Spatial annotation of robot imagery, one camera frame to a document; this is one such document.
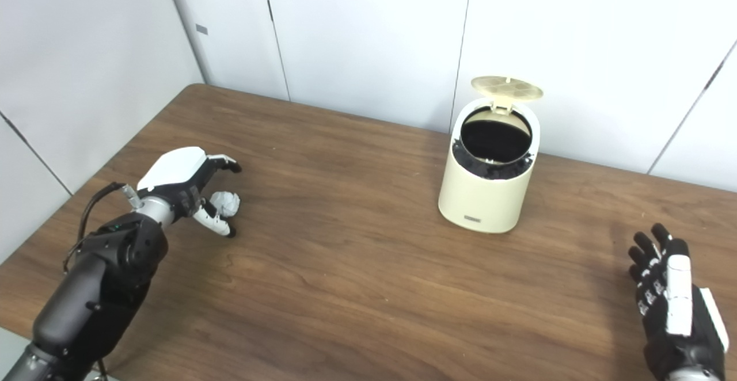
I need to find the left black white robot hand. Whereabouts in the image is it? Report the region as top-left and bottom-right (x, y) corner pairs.
(136, 147), (242, 238)

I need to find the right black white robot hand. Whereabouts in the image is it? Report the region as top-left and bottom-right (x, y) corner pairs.
(628, 223), (730, 379)

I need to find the white paper ball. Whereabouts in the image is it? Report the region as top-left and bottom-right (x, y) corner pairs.
(209, 191), (241, 219)

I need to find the cream round bin lid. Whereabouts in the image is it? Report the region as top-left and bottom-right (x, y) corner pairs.
(471, 75), (544, 114)

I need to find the cream desktop trash bin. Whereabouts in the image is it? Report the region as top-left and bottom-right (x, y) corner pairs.
(438, 96), (541, 234)

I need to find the black bin liner bag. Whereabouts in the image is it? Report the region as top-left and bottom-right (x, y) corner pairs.
(452, 109), (533, 180)

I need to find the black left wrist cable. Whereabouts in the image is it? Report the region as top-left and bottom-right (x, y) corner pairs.
(62, 182), (145, 272)

